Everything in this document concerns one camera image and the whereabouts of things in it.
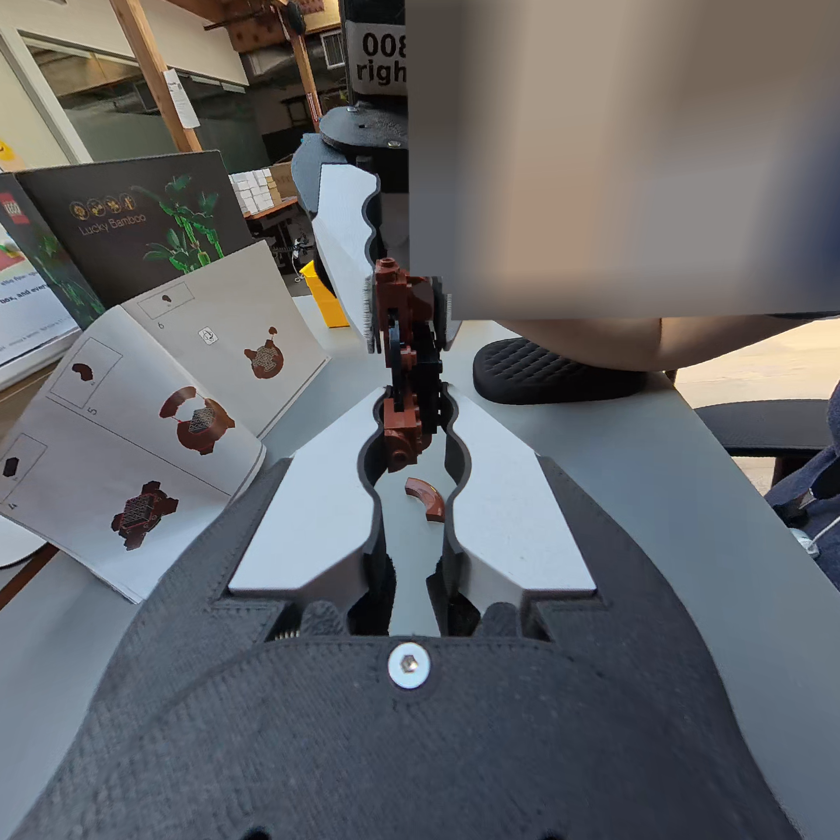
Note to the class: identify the brown and black brick assembly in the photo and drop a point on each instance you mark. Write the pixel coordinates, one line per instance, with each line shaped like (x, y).
(407, 367)

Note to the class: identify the open instruction booklet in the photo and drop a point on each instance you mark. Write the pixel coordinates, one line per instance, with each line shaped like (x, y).
(164, 407)

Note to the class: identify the black chair armrest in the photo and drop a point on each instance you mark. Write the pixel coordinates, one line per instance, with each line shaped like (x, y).
(761, 426)

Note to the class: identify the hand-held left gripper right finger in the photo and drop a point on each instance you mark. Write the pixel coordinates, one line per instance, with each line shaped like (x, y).
(518, 518)

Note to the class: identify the person's navy clothing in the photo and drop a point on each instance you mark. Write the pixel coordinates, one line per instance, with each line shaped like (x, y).
(814, 472)

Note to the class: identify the curved brown brick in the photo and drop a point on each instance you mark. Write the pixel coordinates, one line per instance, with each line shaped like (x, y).
(428, 499)

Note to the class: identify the black box with plant print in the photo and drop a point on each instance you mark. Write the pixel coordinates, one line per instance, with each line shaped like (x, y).
(131, 223)

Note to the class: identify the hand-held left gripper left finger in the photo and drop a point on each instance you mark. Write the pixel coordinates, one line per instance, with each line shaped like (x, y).
(308, 518)

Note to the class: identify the grey desk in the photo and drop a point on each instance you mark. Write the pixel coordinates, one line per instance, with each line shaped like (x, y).
(656, 525)

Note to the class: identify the stack of white boxes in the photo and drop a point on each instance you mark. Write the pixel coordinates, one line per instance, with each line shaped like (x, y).
(253, 187)

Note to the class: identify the yellow bin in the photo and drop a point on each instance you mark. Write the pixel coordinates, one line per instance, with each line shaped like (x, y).
(325, 295)

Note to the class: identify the white round base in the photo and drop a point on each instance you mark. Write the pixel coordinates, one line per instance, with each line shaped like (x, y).
(16, 544)

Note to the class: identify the wooden post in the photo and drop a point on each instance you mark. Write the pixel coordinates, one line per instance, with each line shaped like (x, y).
(154, 72)

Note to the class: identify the paper notice on post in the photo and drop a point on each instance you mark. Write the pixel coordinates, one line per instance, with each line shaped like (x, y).
(182, 98)

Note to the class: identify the white printed leaflet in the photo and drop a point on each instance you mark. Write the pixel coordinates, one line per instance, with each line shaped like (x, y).
(26, 308)

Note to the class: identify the person's right forearm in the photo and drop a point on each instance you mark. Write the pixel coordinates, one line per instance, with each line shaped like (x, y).
(590, 341)

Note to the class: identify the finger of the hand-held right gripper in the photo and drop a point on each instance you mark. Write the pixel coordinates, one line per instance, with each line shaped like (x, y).
(444, 315)
(341, 223)

